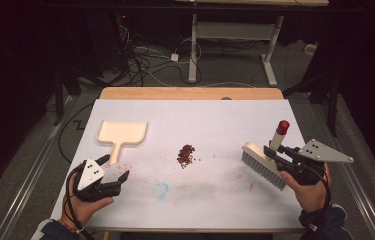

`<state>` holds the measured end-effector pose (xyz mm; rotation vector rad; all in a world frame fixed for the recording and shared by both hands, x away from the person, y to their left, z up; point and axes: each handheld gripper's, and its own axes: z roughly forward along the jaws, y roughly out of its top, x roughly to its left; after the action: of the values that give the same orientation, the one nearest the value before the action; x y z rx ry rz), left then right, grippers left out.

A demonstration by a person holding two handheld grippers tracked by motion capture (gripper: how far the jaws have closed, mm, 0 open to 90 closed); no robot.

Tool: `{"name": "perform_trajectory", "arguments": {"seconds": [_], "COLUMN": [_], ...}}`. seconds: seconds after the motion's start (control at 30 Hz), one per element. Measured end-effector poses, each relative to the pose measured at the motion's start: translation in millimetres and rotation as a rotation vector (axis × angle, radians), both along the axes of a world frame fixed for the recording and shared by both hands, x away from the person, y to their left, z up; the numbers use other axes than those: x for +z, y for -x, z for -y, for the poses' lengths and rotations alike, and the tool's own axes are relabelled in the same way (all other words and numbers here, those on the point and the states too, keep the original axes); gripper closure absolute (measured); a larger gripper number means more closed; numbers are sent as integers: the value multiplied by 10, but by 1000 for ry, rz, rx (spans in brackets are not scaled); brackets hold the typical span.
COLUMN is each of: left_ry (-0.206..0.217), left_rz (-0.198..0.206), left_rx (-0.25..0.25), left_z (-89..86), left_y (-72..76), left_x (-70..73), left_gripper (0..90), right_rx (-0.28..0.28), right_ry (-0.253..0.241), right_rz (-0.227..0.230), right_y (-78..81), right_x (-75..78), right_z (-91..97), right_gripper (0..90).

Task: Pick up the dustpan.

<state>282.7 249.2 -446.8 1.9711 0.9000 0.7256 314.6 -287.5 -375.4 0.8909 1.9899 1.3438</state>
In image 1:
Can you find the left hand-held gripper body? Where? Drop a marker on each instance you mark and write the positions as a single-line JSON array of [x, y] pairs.
[[90, 173]]

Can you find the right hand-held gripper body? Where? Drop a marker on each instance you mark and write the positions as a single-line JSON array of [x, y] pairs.
[[311, 160]]

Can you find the cream brush with red cap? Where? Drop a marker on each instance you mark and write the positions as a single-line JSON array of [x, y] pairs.
[[261, 163]]

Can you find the cream dustpan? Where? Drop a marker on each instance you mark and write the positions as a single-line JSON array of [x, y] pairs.
[[121, 133]]

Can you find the person's right hand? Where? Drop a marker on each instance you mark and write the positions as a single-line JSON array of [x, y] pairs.
[[308, 195]]

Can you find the person's left hand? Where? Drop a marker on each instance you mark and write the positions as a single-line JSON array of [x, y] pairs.
[[83, 208]]

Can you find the black stand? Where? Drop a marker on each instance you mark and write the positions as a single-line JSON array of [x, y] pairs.
[[331, 100]]

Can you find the pile of red-brown crumbs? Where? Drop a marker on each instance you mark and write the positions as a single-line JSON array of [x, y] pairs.
[[185, 155]]

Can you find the wooden table with white cover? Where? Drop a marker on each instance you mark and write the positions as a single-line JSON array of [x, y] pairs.
[[195, 126]]

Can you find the white power strip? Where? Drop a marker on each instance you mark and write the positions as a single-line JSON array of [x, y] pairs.
[[310, 48]]

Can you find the white power adapter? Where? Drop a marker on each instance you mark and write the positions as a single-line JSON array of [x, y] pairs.
[[174, 57]]

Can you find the metal floor rail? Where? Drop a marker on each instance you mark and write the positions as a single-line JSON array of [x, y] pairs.
[[31, 173], [358, 186]]

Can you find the white desk frame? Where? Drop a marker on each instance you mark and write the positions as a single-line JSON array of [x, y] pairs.
[[235, 31]]

